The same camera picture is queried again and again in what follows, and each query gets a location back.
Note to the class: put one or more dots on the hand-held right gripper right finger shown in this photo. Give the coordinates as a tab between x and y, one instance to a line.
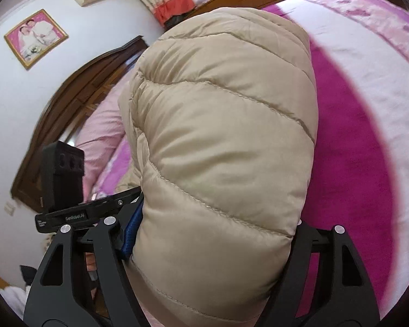
303	242

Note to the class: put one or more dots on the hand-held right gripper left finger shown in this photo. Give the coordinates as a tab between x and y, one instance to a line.
131	235

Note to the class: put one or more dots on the beige down jacket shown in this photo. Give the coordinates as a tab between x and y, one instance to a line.
225	143

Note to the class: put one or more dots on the pink striped quilt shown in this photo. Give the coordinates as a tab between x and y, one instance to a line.
99	133

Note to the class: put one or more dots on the dark wooden headboard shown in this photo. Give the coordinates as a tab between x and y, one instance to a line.
71	98

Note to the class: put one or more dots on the magenta and white striped blanket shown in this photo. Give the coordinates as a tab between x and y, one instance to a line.
344	126

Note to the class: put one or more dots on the floral curtain with red hem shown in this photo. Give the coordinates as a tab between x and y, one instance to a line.
163	3

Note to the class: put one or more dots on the white wall socket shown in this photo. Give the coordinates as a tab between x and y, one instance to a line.
9	208

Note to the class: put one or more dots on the framed wall photo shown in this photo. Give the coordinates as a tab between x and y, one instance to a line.
35	39

